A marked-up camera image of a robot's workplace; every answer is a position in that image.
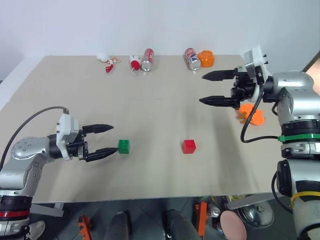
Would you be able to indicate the grey table bracket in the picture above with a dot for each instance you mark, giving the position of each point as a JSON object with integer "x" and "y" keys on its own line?
{"x": 47, "y": 210}
{"x": 247, "y": 201}

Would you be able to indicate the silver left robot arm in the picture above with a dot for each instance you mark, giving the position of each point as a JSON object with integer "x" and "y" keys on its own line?
{"x": 22, "y": 150}

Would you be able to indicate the orange pumpkin shaped bowl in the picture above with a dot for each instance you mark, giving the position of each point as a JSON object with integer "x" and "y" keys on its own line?
{"x": 207, "y": 59}

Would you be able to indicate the red toy brick cube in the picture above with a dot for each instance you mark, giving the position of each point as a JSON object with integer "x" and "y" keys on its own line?
{"x": 188, "y": 147}

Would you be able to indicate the red blue soda can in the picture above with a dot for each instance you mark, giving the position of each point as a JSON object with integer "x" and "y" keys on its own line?
{"x": 192, "y": 58}

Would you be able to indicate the orange flat plastic piece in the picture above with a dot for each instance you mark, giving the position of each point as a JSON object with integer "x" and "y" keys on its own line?
{"x": 258, "y": 118}

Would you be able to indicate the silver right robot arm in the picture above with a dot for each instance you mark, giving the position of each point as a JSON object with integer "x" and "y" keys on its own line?
{"x": 295, "y": 85}

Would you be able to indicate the orange black clamp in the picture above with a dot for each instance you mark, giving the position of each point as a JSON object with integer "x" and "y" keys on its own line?
{"x": 202, "y": 217}
{"x": 85, "y": 227}

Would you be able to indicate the silver round metal object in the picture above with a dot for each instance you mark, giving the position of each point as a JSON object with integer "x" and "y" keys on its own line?
{"x": 260, "y": 212}

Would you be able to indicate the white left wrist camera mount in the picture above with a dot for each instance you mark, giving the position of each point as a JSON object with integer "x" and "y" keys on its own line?
{"x": 65, "y": 127}

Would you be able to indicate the dark rounded shape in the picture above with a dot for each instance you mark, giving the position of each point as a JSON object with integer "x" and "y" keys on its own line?
{"x": 118, "y": 226}
{"x": 178, "y": 225}

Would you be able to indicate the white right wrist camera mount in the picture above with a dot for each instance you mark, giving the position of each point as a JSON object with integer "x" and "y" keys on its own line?
{"x": 257, "y": 58}

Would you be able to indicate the green toy brick cube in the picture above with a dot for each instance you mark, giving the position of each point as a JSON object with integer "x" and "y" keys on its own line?
{"x": 124, "y": 147}

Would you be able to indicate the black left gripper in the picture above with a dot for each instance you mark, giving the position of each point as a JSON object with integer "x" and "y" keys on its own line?
{"x": 81, "y": 147}

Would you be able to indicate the pink round disc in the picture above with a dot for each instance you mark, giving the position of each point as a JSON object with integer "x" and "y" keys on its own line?
{"x": 232, "y": 225}

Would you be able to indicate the white red cylinder toy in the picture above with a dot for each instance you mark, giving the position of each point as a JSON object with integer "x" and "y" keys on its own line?
{"x": 135, "y": 62}

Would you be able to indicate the white ball red tassel charm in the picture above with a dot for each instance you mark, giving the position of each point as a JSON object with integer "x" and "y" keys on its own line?
{"x": 108, "y": 63}

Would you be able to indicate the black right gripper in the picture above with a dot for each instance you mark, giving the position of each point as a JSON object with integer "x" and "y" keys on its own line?
{"x": 243, "y": 85}

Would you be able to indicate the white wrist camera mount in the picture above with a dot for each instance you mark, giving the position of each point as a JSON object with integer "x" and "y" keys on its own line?
{"x": 257, "y": 58}
{"x": 65, "y": 127}

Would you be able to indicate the grey white shoe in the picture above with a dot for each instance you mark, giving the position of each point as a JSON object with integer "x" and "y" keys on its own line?
{"x": 36, "y": 230}

